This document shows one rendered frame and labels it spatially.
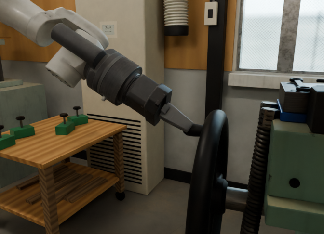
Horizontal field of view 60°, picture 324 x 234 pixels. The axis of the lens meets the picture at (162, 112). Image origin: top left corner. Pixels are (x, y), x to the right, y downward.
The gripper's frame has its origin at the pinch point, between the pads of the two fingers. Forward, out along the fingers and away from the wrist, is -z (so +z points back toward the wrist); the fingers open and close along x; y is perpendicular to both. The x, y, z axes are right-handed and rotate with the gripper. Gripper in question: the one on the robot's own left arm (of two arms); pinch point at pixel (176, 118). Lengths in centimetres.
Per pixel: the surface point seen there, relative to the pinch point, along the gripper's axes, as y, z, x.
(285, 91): 7.1, -10.8, 16.4
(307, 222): -5.5, -21.0, 15.4
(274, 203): -5.7, -17.0, 14.6
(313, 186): -1.5, -19.5, 15.8
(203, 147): -4.7, -6.1, 14.0
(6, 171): -65, 94, -163
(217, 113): 1.9, -5.4, 9.2
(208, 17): 87, 27, -95
